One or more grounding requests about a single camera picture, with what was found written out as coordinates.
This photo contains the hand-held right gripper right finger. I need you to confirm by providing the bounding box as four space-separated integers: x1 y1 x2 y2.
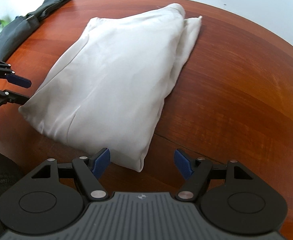
174 149 254 202

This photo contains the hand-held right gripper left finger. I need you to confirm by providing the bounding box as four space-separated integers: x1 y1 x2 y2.
31 147 111 202

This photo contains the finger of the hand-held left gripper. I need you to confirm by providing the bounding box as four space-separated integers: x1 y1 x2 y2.
0 57 32 88
0 80 30 112

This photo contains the white satin shirt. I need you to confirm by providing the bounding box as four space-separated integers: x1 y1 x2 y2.
19 3 203 173

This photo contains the dark grey folded garment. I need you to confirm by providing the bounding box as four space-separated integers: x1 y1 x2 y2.
0 0 71 63

